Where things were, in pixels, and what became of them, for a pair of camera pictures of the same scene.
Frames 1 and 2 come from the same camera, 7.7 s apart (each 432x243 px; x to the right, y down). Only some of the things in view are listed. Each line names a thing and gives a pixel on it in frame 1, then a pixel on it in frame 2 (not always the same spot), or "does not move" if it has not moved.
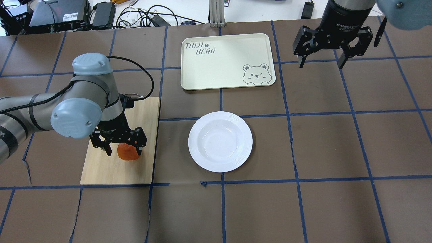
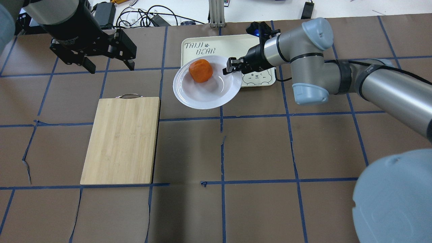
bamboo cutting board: (99, 169) does not move
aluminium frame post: (216, 13) does not move
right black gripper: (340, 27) -> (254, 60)
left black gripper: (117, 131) -> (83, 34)
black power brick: (104, 14) does not move
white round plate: (220, 141) -> (199, 83)
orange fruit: (127, 152) -> (201, 71)
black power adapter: (307, 10) does not move
